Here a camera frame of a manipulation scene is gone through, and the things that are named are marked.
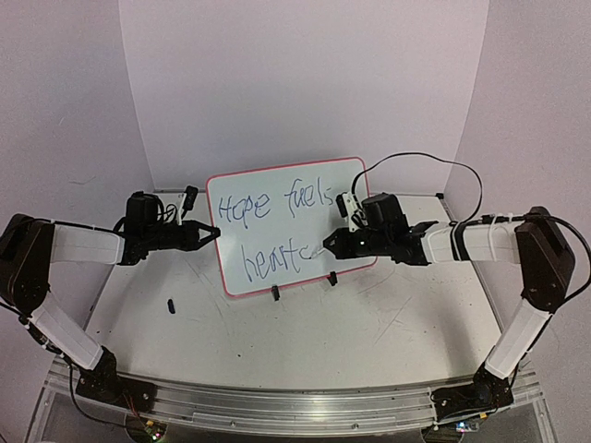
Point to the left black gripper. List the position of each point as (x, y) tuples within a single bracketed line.
[(191, 238)]

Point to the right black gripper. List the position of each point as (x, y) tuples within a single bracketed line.
[(340, 249)]

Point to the white marker pen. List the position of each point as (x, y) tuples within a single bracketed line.
[(316, 253)]

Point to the pink framed whiteboard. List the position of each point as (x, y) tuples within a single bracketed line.
[(272, 219)]

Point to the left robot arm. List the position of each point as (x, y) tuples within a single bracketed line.
[(34, 249)]

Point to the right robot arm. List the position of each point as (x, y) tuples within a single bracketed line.
[(377, 227)]

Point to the black whiteboard stand clip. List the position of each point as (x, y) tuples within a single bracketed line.
[(275, 292)]

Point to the left circuit board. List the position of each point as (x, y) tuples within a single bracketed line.
[(145, 431)]

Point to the circuit board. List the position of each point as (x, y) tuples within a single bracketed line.
[(145, 431), (467, 426)]

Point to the right circuit board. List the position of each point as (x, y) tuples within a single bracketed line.
[(467, 426)]

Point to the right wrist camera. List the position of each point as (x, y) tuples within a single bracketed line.
[(351, 210)]

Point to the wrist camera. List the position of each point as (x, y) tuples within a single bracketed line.
[(351, 210), (186, 202)]

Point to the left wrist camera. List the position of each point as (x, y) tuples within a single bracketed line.
[(186, 202)]

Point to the aluminium front rail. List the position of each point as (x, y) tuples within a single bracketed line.
[(301, 413)]

